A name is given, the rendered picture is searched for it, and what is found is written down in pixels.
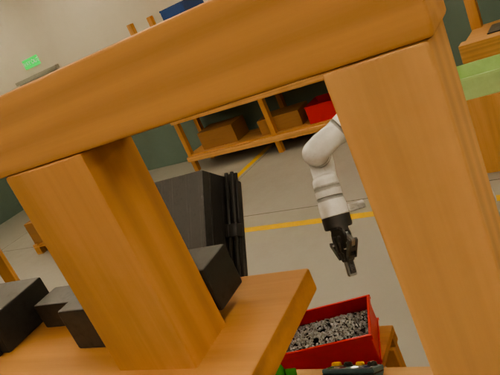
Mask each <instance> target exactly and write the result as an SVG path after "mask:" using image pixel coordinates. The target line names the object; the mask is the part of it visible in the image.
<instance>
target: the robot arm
mask: <svg viewBox="0 0 500 375"><path fill-rule="evenodd" d="M345 142H346V138H345V136H344V133H343V130H342V127H341V124H340V122H339V119H338V116H337V115H335V116H334V117H333V118H332V119H331V120H330V122H329V123H328V124H327V125H326V126H325V127H323V128H322V129H321V130H319V131H318V132H317V133H316V134H314V136H313V137H311V139H310V140H309V141H308V142H307V143H306V144H305V145H304V148H303V150H302V157H303V159H304V161H305V162H306V163H307V164H308V165H309V166H310V171H311V174H312V178H313V181H312V186H313V190H314V192H315V197H316V199H317V203H318V211H319V213H320V216H321V221H322V224H323V226H324V230H325V231H330V232H331V237H332V241H333V242H332V243H330V248H331V249H332V250H333V252H334V254H335V255H336V256H337V258H338V259H339V260H341V261H342V262H343V263H344V266H345V268H346V272H347V276H349V277H350V276H354V275H357V271H356V267H355V263H354V261H353V260H354V258H355V257H357V246H358V239H357V237H352V235H351V232H350V229H349V228H348V226H349V225H352V223H353V222H352V219H351V217H350V212H352V211H355V210H358V209H360V208H364V207H366V206H365V201H364V200H362V199H361V200H359V201H357V202H353V203H350V204H347V203H346V200H345V198H344V195H343V193H342V189H341V185H340V183H339V179H338V177H337V175H336V167H335V163H334V160H333V154H332V153H333V152H334V151H335V150H336V149H337V148H338V147H339V146H340V145H341V144H343V143H345Z"/></svg>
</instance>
